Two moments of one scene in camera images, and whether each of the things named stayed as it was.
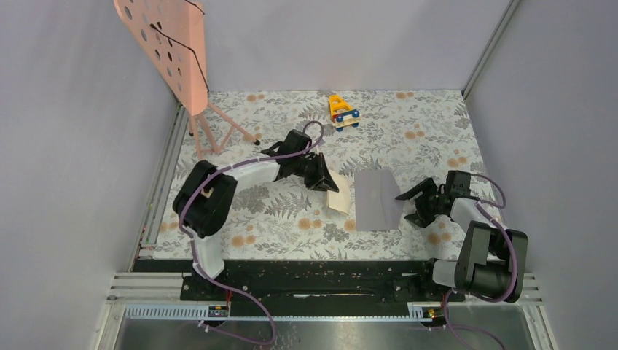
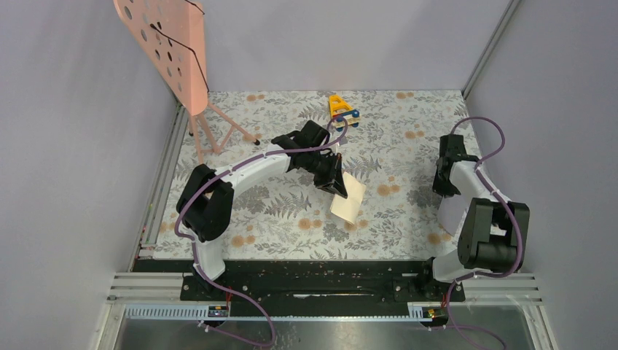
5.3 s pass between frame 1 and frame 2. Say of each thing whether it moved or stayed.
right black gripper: moved
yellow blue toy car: stayed
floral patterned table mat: stayed
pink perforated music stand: stayed
